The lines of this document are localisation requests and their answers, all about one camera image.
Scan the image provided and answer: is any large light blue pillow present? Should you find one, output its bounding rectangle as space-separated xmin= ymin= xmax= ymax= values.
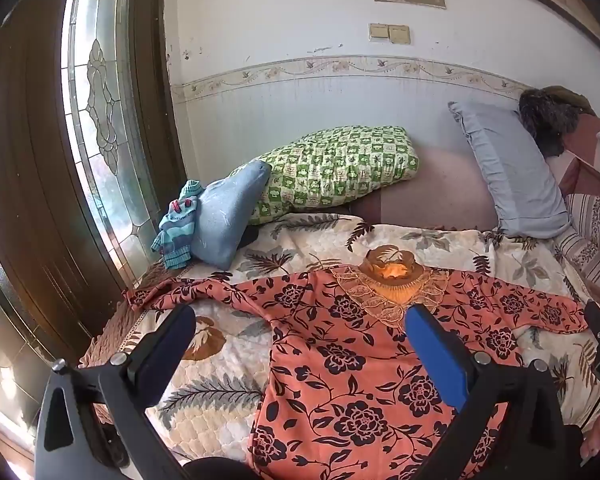
xmin=447 ymin=100 xmax=573 ymax=240

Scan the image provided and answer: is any maroon patchwork quilt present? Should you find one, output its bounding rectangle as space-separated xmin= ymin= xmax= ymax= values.
xmin=545 ymin=112 xmax=600 ymax=201

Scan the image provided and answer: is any blue striped knit garment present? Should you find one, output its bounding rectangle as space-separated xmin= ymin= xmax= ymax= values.
xmin=151 ymin=179 xmax=206 ymax=270

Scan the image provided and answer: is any brown woven bed mat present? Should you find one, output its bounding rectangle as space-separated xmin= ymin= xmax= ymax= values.
xmin=79 ymin=262 xmax=153 ymax=426

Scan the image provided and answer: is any striped pillow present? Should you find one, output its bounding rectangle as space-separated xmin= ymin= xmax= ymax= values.
xmin=555 ymin=192 xmax=600 ymax=301

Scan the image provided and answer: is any orange floral blouse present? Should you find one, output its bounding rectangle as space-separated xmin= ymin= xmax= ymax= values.
xmin=122 ymin=265 xmax=588 ymax=480

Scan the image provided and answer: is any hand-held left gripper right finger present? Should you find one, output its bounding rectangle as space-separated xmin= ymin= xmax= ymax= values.
xmin=405 ymin=303 xmax=568 ymax=480

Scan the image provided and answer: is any cream leaf-print blanket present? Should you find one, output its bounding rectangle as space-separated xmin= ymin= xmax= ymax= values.
xmin=80 ymin=212 xmax=600 ymax=466

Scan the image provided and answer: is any wooden door with leaded glass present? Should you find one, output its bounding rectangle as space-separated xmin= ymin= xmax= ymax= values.
xmin=0 ymin=0 xmax=191 ymax=361

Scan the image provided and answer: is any small blue cushion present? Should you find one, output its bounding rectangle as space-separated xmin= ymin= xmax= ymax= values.
xmin=192 ymin=160 xmax=273 ymax=271

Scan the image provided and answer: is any dark furry cloth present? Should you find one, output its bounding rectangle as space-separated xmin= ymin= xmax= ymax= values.
xmin=518 ymin=86 xmax=598 ymax=158

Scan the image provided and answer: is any green checked pillow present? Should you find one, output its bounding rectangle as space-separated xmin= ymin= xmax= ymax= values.
xmin=247 ymin=125 xmax=421 ymax=226

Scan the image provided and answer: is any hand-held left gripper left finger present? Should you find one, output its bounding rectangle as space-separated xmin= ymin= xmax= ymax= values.
xmin=34 ymin=304 xmax=197 ymax=480

